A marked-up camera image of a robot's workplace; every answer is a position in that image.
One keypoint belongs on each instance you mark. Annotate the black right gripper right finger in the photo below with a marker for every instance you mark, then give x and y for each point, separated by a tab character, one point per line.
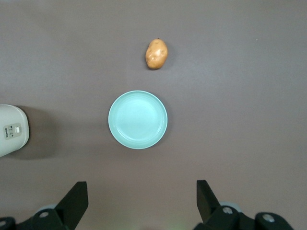
208	206

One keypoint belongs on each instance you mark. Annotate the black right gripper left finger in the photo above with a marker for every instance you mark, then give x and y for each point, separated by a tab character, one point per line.
72	203

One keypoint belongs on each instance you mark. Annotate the white rice cooker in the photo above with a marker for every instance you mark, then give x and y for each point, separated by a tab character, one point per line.
10	130

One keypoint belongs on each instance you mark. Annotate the teal round plate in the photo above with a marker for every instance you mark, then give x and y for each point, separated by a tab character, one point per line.
138	119

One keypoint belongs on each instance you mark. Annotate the brown potato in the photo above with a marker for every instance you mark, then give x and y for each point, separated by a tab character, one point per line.
156	54

